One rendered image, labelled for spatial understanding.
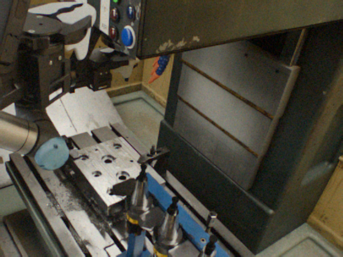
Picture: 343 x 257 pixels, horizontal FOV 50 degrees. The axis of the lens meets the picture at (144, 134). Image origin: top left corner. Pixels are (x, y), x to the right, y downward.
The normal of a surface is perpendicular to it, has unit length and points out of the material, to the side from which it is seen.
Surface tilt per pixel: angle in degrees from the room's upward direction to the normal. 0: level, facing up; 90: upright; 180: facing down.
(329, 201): 90
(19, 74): 90
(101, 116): 24
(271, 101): 90
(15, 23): 90
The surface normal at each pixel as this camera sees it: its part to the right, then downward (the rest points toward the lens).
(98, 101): 0.33, -0.52
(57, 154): 0.49, 0.55
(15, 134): 0.70, 0.18
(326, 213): -0.82, 0.26
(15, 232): 0.04, -0.87
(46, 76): 0.90, 0.33
